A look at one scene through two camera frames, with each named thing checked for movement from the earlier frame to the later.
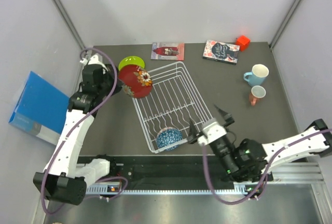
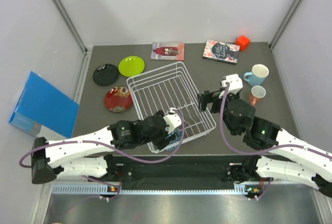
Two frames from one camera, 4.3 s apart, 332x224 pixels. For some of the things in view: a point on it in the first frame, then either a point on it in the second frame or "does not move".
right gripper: x=193 y=137 → x=214 y=97
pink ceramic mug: x=257 y=92 does not move
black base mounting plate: x=192 y=168 does not move
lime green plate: x=132 y=60 does not move
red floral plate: x=137 y=82 → x=118 y=99
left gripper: x=119 y=85 → x=162 y=142
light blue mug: x=256 y=78 does not move
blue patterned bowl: x=168 y=136 does not move
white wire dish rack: x=174 y=100 does not move
